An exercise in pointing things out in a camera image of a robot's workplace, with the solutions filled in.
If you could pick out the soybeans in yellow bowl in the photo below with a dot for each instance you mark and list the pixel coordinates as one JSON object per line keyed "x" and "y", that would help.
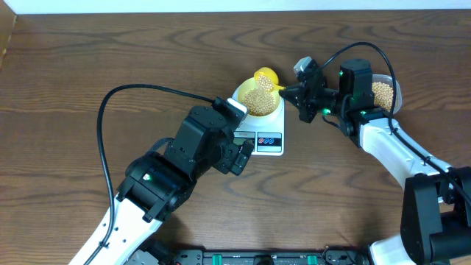
{"x": 259, "y": 103}

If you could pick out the pile of soybeans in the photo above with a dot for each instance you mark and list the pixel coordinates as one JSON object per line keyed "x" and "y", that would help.
{"x": 383, "y": 95}

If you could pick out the clear plastic container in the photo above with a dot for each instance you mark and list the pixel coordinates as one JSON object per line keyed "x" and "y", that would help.
{"x": 387, "y": 79}

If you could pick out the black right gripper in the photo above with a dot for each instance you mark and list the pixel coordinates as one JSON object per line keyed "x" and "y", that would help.
{"x": 300, "y": 96}

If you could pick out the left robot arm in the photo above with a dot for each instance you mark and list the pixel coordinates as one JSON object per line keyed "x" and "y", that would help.
{"x": 157, "y": 184}

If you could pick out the pale yellow bowl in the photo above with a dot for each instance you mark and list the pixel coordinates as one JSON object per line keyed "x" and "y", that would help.
{"x": 249, "y": 85}

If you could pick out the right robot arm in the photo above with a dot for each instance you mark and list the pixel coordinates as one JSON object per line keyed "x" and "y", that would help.
{"x": 435, "y": 221}

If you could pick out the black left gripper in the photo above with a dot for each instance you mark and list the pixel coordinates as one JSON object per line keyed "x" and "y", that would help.
{"x": 235, "y": 157}

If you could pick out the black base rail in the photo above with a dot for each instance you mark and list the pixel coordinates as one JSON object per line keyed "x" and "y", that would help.
{"x": 157, "y": 253}

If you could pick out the wooden panel at left edge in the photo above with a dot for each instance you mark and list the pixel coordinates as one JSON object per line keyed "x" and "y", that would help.
{"x": 7, "y": 23}

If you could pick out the yellow measuring scoop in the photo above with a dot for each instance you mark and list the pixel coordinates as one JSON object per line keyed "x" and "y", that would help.
{"x": 267, "y": 80}

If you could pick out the white digital kitchen scale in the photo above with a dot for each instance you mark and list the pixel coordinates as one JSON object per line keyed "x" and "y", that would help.
{"x": 267, "y": 132}

